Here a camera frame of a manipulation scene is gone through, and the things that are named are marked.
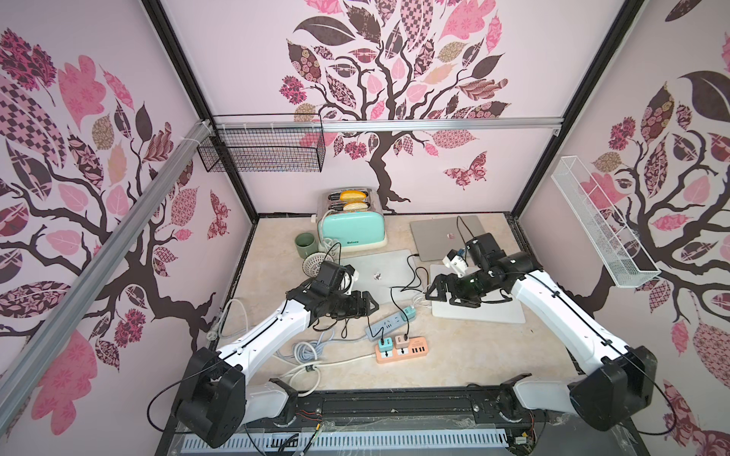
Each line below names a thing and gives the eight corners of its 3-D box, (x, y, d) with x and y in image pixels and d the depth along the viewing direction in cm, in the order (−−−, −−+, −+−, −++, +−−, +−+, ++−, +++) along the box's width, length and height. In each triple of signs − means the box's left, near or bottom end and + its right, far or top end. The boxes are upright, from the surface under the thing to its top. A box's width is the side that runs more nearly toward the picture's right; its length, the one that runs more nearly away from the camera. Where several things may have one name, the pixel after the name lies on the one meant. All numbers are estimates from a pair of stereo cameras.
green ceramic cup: (297, 260, 108) (293, 248, 102) (300, 244, 113) (296, 232, 108) (317, 260, 108) (314, 247, 102) (320, 244, 113) (317, 232, 107)
